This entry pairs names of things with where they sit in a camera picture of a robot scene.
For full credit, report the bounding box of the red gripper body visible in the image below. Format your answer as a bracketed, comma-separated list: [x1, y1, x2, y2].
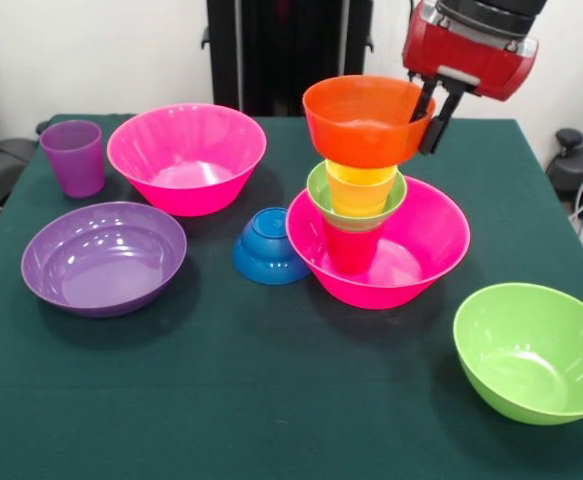
[402, 0, 540, 103]

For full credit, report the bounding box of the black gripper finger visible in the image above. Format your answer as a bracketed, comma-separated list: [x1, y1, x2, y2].
[417, 87, 467, 156]
[409, 78, 441, 124]

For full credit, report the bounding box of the red plastic bowl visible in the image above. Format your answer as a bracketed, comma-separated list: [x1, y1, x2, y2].
[302, 74, 437, 169]

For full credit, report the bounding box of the small lime green bowl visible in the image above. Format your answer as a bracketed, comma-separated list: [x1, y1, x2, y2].
[306, 162, 409, 234]

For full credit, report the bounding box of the yellow plastic cup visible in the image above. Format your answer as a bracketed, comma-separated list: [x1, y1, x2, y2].
[324, 159, 400, 219]

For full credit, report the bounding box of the magenta plastic bowl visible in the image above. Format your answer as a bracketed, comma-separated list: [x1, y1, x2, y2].
[106, 103, 268, 218]
[285, 174, 472, 311]

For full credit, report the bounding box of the pink red plastic cup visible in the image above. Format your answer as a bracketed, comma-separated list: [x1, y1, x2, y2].
[320, 219, 387, 276]

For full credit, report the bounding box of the blue plastic bowl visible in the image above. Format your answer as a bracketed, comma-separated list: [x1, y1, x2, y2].
[231, 206, 312, 287]

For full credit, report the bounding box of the purple plastic bowl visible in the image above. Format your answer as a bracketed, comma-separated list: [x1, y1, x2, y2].
[20, 201, 188, 319]

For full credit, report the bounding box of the large lime green bowl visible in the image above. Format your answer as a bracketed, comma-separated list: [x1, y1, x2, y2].
[452, 282, 583, 427]

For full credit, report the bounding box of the dark green tablecloth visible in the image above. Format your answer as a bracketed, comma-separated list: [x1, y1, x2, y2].
[0, 113, 583, 480]

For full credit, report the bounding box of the purple plastic cup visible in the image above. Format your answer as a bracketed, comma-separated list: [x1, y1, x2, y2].
[39, 119, 106, 199]

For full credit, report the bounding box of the grey pedestal foot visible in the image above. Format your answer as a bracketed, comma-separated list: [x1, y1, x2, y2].
[545, 128, 583, 224]
[0, 138, 37, 211]

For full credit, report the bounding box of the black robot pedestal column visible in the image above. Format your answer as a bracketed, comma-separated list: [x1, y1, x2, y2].
[201, 0, 375, 119]

